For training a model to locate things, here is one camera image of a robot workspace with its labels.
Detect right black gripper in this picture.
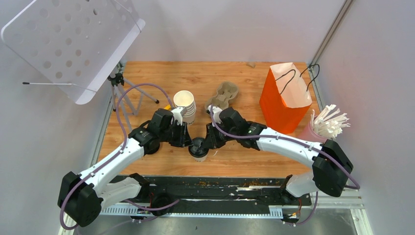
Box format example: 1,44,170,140
203,120,238,149

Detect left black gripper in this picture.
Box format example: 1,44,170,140
160,121,194,148

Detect orange paper bag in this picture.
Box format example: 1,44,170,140
259,63,312,134

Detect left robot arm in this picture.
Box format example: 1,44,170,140
58,107,191,230

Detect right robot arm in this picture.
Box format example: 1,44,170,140
203,105,353,205

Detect stack of white paper cups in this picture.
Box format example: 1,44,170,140
173,90,197,125

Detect stacked pulp cup carriers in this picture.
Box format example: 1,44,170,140
205,81,239,112

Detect white tripod stand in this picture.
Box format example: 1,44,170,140
107,71,160,131

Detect pink cup of wrapped straws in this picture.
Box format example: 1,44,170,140
298,104,351,142

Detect clear perforated acrylic panel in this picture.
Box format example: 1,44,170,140
1,0,145,105

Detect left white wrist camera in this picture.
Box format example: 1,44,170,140
171,106,187,125

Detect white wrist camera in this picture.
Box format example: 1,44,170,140
171,106,187,125
207,104,222,123

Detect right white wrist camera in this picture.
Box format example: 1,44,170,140
207,104,222,123

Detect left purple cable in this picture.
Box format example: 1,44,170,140
59,83,174,231

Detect purple cable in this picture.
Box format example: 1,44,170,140
209,105,361,190
59,83,174,231

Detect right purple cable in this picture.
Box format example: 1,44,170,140
209,105,361,190

